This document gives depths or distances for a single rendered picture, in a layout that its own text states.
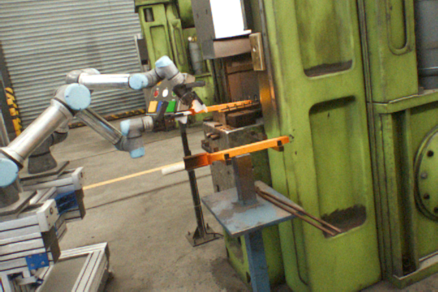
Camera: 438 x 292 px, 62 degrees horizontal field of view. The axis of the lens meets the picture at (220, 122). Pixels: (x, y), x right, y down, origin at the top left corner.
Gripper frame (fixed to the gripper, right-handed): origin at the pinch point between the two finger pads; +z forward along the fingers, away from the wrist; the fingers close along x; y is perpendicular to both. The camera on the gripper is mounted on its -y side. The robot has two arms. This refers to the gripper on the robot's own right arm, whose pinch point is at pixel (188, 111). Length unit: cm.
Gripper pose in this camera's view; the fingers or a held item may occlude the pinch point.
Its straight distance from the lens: 193.8
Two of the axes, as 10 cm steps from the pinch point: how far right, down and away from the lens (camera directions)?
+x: 3.6, 1.1, -9.3
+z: 9.2, -2.0, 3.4
